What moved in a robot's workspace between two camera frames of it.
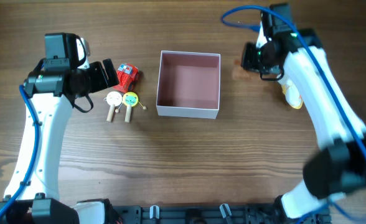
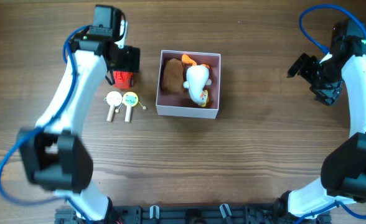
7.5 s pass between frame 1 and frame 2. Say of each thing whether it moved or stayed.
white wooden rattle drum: stayed
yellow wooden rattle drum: stayed
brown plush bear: moved
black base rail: stayed
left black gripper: moved
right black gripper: moved
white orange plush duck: moved
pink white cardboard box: stayed
